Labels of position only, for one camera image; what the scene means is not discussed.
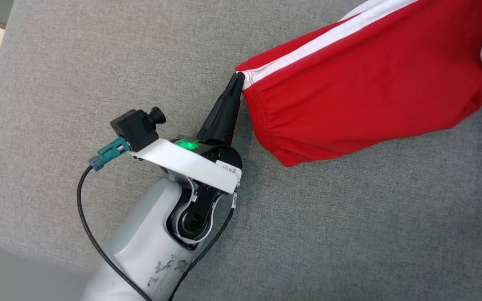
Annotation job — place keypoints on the red shorts white stripe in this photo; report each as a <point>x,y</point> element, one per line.
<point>370,83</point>

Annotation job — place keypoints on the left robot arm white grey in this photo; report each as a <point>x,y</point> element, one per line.
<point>149,234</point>

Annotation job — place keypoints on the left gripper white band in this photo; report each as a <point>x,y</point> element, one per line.
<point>191,161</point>

